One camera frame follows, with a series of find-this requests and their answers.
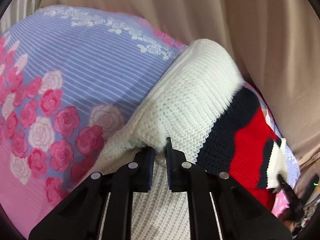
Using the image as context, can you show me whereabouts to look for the pink blue floral bed sheet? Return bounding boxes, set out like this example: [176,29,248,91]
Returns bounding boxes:
[1,5,300,237]

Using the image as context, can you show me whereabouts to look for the cluttered shelf items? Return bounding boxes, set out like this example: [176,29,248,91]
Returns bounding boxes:
[282,172,320,230]

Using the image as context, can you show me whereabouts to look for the beige curtain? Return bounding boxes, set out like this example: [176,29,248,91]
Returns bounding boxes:
[41,0,319,165]

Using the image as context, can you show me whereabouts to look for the white red navy knit sweater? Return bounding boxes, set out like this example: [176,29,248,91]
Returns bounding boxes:
[93,40,287,239]

